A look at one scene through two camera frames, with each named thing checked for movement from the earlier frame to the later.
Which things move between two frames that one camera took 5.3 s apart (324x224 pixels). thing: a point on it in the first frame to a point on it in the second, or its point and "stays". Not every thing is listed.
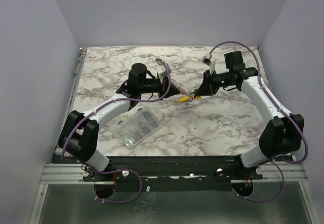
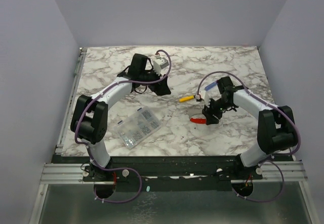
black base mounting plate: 171,173 stays
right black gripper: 209,82 to 212,110
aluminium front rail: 72,174 stays
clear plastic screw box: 136,125 stays
